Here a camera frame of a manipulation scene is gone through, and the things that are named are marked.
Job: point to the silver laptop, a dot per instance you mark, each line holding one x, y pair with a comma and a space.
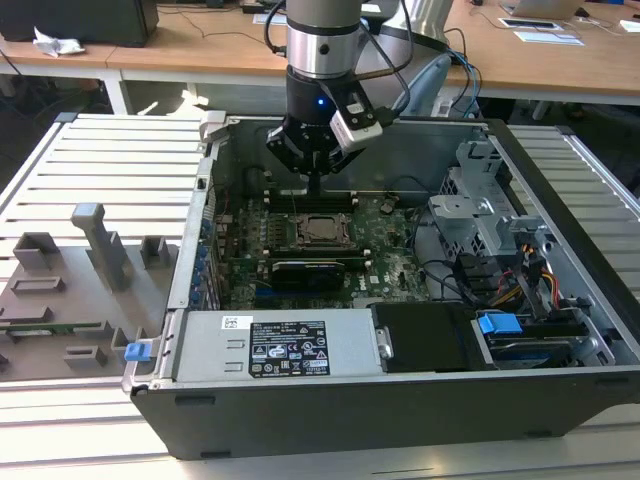
545, 7

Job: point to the CPU socket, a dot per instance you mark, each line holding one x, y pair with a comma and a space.
330, 246

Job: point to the green RAM stick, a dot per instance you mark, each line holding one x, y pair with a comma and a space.
50, 328
356, 262

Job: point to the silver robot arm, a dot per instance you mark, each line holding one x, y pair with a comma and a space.
322, 45

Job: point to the silver CPU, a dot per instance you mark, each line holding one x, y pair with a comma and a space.
322, 230

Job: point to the white framed tablet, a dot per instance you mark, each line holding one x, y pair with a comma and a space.
532, 23

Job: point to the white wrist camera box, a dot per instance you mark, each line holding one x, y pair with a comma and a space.
357, 134

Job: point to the green motherboard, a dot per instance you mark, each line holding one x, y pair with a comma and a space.
395, 270

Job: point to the metal drive cage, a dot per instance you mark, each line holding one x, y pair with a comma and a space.
460, 225

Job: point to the white paper sheet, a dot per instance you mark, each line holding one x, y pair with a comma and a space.
550, 37

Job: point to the pale blue teach pendant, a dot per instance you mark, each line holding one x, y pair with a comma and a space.
425, 80

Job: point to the black PC case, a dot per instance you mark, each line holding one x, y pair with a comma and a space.
350, 415

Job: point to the blue case latch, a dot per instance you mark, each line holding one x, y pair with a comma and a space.
137, 351

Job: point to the wooden desk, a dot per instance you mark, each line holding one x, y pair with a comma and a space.
225, 57

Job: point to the black plastic shroud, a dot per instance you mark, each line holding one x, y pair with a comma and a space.
425, 335

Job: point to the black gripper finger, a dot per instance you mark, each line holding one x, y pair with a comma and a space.
287, 152
345, 156

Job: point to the grey parts rack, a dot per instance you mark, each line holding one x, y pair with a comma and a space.
75, 310

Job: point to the hard disk in blue carrier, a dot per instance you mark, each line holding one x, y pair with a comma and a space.
497, 325

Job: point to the crumpled white paper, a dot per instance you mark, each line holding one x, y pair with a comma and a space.
57, 45

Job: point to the black graphics card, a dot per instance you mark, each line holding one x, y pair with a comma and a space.
307, 275

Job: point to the grey power supply unit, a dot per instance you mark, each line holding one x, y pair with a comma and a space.
210, 345

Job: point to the black computer tower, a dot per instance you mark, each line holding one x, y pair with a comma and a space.
75, 20

